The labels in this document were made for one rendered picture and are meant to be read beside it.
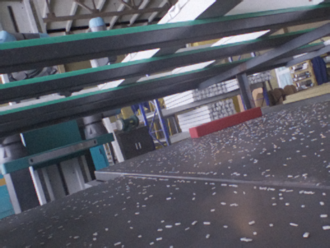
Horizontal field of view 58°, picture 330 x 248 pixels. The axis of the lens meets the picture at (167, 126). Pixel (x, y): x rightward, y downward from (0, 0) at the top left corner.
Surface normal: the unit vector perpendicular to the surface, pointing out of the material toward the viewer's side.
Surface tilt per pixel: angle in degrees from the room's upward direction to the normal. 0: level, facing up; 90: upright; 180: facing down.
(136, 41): 90
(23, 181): 90
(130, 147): 90
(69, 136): 90
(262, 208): 0
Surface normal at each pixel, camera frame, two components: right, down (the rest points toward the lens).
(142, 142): 0.44, -0.12
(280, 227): -0.29, -0.96
